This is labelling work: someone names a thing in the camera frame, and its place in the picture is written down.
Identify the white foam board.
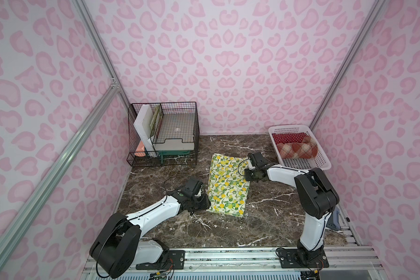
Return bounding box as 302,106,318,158
134,105,157,157

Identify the white tray in basket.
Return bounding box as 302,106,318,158
152,113,195,151

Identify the aluminium front rail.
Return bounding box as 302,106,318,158
78,247,389,280

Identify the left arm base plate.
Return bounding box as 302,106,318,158
136,250,186,270

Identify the green stand under tray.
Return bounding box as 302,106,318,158
145,150,191,164

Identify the red plaid skirt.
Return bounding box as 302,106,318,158
276,136,319,159

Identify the black wire basket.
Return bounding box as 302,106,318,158
127,101,200,168

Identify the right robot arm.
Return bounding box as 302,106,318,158
244,152,340,261

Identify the white plastic basket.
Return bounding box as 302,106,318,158
268,124,332,171

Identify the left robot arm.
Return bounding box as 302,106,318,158
89,177,211,280

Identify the red polka dot skirt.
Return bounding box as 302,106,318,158
272,133,307,145

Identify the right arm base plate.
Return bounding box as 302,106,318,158
275,247,330,269

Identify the green book in basket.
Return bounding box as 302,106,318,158
150,105,164,139

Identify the green lemon print skirt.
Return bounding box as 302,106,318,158
207,154,250,217

